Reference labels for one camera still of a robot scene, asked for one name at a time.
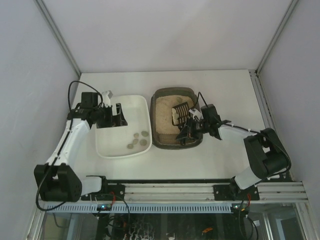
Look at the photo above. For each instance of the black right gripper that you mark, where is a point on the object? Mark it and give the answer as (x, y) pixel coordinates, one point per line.
(189, 128)

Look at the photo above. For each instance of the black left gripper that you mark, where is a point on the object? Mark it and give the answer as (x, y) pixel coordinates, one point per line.
(109, 117)

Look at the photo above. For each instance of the black slotted litter scoop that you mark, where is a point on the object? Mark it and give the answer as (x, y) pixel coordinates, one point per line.
(180, 115)

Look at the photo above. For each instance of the brown translucent litter box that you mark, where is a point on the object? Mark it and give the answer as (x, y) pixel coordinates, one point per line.
(168, 141)

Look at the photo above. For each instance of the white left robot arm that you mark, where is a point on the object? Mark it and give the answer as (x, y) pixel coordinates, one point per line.
(56, 180)

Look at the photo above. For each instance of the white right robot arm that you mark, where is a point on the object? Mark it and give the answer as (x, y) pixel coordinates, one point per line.
(266, 154)

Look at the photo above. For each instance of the white plastic waste tray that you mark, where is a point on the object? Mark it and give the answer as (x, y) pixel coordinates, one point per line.
(111, 143)

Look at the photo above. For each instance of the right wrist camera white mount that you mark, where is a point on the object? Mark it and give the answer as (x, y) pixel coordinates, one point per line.
(196, 114)

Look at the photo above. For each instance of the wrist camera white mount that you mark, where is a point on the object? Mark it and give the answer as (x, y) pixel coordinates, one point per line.
(106, 97)
(196, 114)

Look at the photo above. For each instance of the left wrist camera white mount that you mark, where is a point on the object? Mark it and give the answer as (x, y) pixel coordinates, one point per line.
(106, 97)

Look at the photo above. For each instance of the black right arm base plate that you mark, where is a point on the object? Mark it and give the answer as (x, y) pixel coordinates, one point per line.
(231, 192)

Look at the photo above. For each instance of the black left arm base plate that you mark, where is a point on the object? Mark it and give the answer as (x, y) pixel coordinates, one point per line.
(108, 192)

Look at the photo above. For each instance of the right side aluminium rail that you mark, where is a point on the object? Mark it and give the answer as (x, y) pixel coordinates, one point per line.
(284, 174)

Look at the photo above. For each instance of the slotted grey cable duct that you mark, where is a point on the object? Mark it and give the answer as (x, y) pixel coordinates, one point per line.
(145, 208)

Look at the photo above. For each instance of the left aluminium corner post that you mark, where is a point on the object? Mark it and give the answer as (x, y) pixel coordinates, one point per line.
(51, 23)

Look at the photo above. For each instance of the aluminium corner post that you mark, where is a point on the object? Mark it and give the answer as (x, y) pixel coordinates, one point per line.
(51, 23)
(277, 34)

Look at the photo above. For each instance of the aluminium front frame rail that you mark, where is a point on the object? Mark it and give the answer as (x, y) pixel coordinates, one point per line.
(200, 192)

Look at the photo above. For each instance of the right aluminium corner post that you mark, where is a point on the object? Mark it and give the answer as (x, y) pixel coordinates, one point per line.
(277, 34)

